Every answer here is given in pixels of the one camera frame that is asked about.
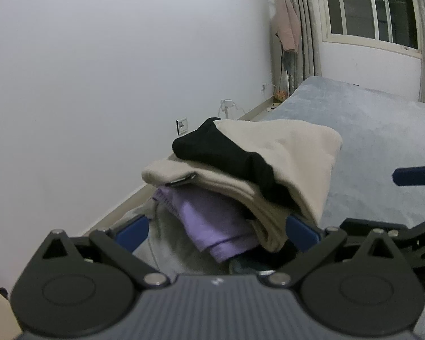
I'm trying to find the black and cream shirt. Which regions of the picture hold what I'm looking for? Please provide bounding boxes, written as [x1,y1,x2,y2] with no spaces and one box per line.
[142,118,342,252]

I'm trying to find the blue-grey bed blanket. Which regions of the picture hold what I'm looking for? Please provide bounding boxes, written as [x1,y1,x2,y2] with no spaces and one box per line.
[265,77,425,227]

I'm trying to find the purple folded garment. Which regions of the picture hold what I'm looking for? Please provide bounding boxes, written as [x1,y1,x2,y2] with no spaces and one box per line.
[153,185,259,263]

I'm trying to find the white charger in socket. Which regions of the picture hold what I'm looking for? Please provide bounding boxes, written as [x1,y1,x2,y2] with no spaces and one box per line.
[217,98,247,120]

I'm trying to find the hanging pink garment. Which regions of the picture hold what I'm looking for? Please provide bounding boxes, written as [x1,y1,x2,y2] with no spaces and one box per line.
[275,0,302,53]

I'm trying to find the grey left curtain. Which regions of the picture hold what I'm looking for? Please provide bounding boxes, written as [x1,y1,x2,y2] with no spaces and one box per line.
[282,0,321,94]

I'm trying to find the white wall socket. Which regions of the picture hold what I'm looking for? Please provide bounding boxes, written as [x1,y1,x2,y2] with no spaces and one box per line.
[176,118,189,136]

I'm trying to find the dark window with white frame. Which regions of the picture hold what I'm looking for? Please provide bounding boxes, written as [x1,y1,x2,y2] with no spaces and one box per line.
[320,0,422,59]

